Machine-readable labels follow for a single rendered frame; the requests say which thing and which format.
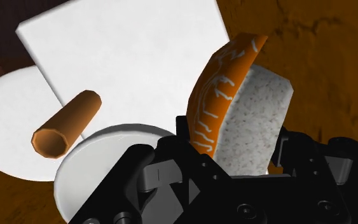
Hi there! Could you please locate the large white round plate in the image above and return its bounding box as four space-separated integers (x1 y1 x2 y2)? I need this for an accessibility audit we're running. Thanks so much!
0 64 85 183

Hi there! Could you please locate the white flat square board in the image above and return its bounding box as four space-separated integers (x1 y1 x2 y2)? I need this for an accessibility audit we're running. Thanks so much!
15 0 231 141

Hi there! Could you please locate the orange-crusted bread slice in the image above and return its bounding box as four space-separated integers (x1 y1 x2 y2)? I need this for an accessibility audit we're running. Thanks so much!
186 32 294 176

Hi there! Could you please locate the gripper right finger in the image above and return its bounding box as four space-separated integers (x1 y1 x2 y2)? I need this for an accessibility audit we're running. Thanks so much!
271 126 358 224

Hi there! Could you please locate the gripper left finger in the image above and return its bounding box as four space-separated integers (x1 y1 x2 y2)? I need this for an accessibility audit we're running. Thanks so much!
68 116 231 224

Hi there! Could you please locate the brown hollow tube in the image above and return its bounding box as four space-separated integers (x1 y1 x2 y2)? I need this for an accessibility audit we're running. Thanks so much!
31 90 102 160

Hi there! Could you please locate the small white round disc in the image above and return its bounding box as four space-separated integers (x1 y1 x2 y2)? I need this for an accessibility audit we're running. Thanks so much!
53 123 177 223

